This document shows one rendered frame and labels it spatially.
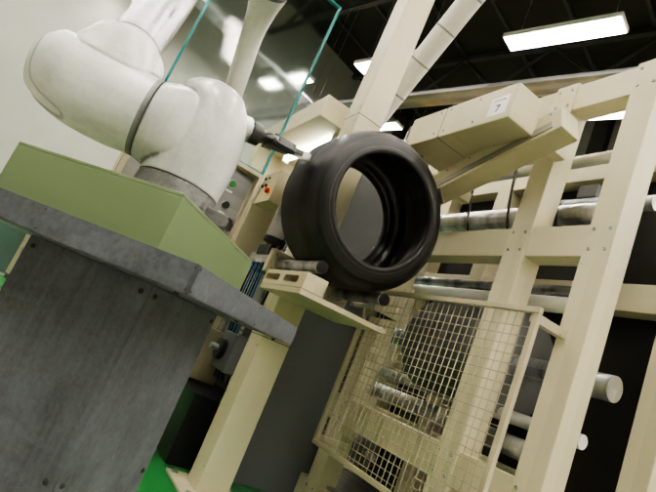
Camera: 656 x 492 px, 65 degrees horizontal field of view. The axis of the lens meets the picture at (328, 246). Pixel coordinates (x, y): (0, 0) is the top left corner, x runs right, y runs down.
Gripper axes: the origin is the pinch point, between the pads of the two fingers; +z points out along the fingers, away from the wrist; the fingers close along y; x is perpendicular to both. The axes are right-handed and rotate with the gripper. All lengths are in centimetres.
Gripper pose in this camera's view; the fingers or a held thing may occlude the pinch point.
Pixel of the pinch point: (301, 154)
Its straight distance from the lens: 187.8
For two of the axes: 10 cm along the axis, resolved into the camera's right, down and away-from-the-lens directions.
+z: 8.4, 3.1, 4.5
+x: -2.6, 9.5, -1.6
